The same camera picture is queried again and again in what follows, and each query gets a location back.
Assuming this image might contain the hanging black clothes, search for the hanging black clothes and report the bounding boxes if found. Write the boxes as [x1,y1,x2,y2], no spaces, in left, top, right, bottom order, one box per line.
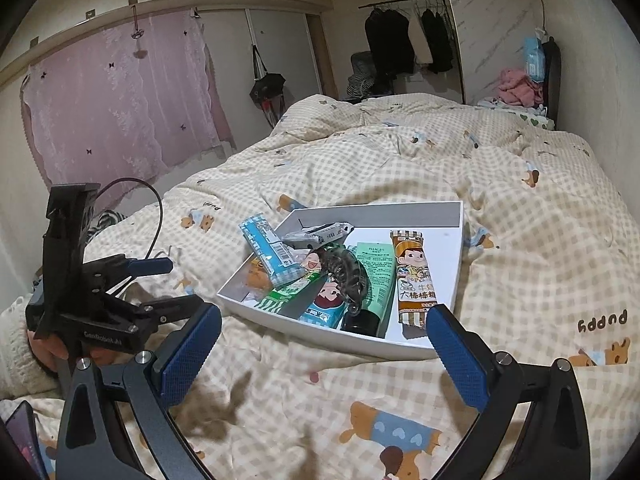
[346,0,463,103]

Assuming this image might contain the brown orange candy bar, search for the brown orange candy bar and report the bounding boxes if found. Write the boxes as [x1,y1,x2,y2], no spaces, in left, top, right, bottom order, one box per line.
[390,230,437,339]

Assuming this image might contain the black cable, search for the black cable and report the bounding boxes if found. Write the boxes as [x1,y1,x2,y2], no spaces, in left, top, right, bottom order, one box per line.
[92,176,165,261]

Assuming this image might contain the packaged orange bread bun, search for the packaged orange bread bun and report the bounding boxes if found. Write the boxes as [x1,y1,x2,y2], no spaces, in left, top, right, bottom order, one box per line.
[244,257,273,307]

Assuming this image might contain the dark leopard hair claw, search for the dark leopard hair claw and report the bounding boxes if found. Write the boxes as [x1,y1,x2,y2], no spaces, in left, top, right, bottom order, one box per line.
[318,245,370,316]

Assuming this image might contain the white shallow cardboard box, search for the white shallow cardboard box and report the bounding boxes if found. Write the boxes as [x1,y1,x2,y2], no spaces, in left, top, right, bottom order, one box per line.
[218,200,464,361]

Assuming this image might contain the dark headboard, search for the dark headboard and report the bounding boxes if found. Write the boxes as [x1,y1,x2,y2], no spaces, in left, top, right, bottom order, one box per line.
[541,36,562,122]

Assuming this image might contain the long blue candy bar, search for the long blue candy bar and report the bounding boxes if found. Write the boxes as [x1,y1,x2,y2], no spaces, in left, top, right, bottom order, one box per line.
[240,214,306,288]

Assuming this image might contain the phone with pink case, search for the phone with pink case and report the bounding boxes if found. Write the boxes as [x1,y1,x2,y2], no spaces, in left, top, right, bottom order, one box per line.
[4,401,49,480]

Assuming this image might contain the pink lace curtain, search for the pink lace curtain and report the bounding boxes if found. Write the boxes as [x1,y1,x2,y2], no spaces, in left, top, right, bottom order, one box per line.
[21,10,235,186]

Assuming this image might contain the person left hand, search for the person left hand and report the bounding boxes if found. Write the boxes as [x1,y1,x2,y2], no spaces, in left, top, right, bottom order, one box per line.
[26,330,117,373]

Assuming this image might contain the black hanging bag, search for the black hanging bag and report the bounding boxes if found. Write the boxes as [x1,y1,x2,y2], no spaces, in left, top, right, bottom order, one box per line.
[250,44,285,128]

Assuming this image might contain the white fuzzy sleeve left forearm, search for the white fuzzy sleeve left forearm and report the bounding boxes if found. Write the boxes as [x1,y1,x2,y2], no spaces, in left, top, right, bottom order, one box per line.
[0,294,56,400]

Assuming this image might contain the pink clothes pile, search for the pink clothes pile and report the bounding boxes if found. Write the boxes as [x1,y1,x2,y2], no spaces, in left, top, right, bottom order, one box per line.
[498,68,544,107]

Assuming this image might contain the light blue snack packet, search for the light blue snack packet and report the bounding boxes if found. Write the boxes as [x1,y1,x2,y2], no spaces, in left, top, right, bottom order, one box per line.
[298,278,346,328]

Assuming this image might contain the green white snack packet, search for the green white snack packet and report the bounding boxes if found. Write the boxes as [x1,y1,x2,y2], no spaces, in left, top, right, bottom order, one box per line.
[255,272,326,318]

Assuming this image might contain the blue wet wipes pack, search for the blue wet wipes pack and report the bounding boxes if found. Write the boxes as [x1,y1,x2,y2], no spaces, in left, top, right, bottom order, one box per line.
[524,37,546,84]

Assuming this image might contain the checkered cartoon bed quilt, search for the checkered cartoon bed quilt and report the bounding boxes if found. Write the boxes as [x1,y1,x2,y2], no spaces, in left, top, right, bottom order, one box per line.
[86,96,639,479]

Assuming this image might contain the silver white foil packet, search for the silver white foil packet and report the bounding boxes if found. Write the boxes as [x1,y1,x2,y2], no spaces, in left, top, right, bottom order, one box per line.
[282,222,354,250]

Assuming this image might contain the green cosmetic tube black cap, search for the green cosmetic tube black cap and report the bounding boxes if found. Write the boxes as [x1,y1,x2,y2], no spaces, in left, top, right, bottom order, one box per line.
[341,242,396,337]

